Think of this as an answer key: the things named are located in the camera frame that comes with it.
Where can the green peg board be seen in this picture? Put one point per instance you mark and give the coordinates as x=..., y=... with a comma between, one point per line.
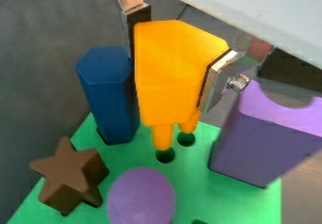
x=208, y=197

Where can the yellow three prong block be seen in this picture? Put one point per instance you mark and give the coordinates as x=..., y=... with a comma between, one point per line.
x=172, y=53

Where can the blue hexagonal prism block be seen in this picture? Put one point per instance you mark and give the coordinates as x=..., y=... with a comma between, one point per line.
x=105, y=76

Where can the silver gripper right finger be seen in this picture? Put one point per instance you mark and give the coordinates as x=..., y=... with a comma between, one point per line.
x=223, y=74

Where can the purple notched rectangular block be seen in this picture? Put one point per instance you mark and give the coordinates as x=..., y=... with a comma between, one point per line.
x=266, y=138

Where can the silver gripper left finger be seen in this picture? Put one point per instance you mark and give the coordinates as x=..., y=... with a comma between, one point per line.
x=133, y=12

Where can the purple cylinder block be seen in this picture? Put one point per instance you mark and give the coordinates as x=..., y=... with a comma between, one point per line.
x=140, y=198

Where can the brown star block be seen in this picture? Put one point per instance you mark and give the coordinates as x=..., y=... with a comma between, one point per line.
x=72, y=173

